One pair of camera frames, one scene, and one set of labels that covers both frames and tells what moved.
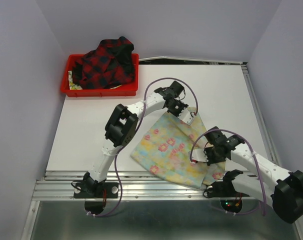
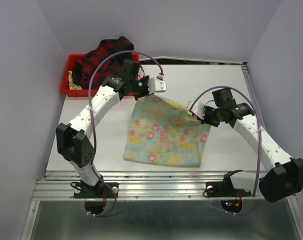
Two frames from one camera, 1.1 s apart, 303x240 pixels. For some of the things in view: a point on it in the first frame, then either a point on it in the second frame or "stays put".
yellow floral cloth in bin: x=73 y=86 stays put
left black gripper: x=182 y=106 -> x=145 y=80
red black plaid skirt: x=111 y=64 stays put
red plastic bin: x=127 y=90 stays put
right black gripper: x=210 y=160 -> x=205 y=120
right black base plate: x=223 y=189 stays put
